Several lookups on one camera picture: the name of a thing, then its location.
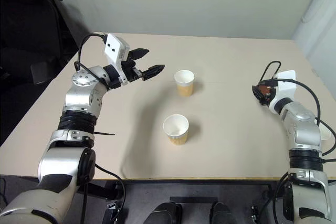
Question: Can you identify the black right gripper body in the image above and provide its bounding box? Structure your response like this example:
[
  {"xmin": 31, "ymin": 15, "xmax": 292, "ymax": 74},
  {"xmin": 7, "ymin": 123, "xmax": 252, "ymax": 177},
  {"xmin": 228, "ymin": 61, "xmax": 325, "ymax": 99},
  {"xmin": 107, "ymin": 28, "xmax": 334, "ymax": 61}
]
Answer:
[{"xmin": 251, "ymin": 79, "xmax": 278, "ymax": 107}]

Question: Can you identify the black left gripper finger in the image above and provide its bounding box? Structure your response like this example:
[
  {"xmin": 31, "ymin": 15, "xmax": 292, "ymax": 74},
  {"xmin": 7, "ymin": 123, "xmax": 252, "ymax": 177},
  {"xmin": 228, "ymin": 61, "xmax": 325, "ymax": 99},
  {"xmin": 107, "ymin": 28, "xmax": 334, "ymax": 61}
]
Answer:
[
  {"xmin": 130, "ymin": 47, "xmax": 150, "ymax": 61},
  {"xmin": 141, "ymin": 64, "xmax": 166, "ymax": 81}
]

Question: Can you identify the black table leg foot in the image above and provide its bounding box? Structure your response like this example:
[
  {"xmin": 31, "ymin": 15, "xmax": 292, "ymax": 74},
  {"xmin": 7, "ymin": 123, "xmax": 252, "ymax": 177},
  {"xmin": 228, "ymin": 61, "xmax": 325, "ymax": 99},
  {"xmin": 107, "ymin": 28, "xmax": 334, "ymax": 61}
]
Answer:
[{"xmin": 104, "ymin": 202, "xmax": 118, "ymax": 224}]

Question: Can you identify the black flat bar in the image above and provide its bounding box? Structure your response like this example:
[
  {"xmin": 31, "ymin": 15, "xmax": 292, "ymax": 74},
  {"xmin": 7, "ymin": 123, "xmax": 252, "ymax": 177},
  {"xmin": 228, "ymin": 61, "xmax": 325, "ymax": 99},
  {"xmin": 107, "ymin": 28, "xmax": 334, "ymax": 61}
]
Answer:
[{"xmin": 170, "ymin": 196, "xmax": 218, "ymax": 204}]

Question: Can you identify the black table frame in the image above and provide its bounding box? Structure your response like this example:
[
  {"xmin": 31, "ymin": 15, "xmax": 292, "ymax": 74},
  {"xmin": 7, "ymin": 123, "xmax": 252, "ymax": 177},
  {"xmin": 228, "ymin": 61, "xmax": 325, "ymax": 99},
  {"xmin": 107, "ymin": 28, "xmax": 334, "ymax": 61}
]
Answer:
[{"xmin": 78, "ymin": 179, "xmax": 274, "ymax": 209}]

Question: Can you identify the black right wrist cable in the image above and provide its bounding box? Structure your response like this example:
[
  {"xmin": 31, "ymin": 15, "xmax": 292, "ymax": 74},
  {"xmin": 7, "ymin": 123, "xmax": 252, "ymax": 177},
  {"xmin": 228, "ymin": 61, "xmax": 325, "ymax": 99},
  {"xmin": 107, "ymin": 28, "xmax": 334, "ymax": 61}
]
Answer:
[{"xmin": 258, "ymin": 60, "xmax": 336, "ymax": 163}]

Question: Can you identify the dark rounded shape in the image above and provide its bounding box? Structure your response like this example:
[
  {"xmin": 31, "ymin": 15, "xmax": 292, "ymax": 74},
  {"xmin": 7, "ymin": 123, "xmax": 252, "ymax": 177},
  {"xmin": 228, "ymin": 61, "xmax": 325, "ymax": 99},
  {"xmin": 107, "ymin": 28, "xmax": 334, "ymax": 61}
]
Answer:
[
  {"xmin": 143, "ymin": 201, "xmax": 183, "ymax": 224},
  {"xmin": 211, "ymin": 202, "xmax": 233, "ymax": 224}
]

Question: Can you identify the black office chair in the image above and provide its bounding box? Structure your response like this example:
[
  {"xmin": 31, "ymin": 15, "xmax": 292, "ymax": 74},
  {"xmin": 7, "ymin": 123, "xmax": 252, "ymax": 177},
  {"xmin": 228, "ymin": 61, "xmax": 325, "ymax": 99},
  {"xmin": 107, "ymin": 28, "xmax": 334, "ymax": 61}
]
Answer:
[{"xmin": 0, "ymin": 0, "xmax": 79, "ymax": 86}]

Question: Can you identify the black left elbow cable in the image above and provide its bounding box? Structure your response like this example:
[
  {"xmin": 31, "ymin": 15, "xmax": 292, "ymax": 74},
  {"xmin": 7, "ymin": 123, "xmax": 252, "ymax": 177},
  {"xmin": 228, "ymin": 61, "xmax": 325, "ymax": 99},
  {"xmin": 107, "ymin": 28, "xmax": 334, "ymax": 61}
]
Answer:
[{"xmin": 83, "ymin": 163, "xmax": 127, "ymax": 224}]

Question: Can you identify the black elbow cable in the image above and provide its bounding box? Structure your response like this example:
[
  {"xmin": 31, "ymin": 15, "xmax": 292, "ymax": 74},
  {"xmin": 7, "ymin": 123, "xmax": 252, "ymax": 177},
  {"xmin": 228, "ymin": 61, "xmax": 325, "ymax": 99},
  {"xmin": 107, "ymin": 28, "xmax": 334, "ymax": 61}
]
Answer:
[
  {"xmin": 271, "ymin": 171, "xmax": 290, "ymax": 224},
  {"xmin": 83, "ymin": 163, "xmax": 127, "ymax": 224}
]

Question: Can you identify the black right elbow cable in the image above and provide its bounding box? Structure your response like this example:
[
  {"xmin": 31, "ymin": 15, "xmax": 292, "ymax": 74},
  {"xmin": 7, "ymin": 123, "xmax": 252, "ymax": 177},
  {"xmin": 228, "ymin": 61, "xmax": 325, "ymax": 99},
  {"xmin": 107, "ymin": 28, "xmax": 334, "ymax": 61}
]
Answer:
[{"xmin": 271, "ymin": 171, "xmax": 290, "ymax": 224}]

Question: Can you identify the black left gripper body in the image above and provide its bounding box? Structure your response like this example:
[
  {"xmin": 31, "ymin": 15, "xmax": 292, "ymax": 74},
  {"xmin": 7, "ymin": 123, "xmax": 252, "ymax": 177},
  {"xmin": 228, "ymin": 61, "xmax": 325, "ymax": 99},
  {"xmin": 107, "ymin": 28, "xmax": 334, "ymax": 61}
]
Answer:
[{"xmin": 120, "ymin": 50, "xmax": 145, "ymax": 82}]

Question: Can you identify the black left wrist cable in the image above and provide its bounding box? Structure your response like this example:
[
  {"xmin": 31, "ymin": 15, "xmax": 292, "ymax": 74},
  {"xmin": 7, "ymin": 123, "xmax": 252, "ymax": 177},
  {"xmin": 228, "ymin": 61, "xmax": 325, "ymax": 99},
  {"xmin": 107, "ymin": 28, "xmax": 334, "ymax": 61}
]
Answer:
[{"xmin": 74, "ymin": 32, "xmax": 110, "ymax": 88}]

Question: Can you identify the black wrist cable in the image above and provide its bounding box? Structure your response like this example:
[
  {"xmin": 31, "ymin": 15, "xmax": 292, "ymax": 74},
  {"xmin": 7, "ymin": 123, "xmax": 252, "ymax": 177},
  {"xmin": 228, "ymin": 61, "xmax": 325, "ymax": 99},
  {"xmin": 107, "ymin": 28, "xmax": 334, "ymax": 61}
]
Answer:
[
  {"xmin": 74, "ymin": 32, "xmax": 110, "ymax": 88},
  {"xmin": 258, "ymin": 60, "xmax": 336, "ymax": 163}
]

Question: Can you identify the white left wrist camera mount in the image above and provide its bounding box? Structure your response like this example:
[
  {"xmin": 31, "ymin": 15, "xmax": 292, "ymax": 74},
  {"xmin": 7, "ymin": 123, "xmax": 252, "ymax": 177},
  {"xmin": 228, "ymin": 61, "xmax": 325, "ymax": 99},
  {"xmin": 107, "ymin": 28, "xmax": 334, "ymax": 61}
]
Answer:
[{"xmin": 103, "ymin": 33, "xmax": 131, "ymax": 86}]

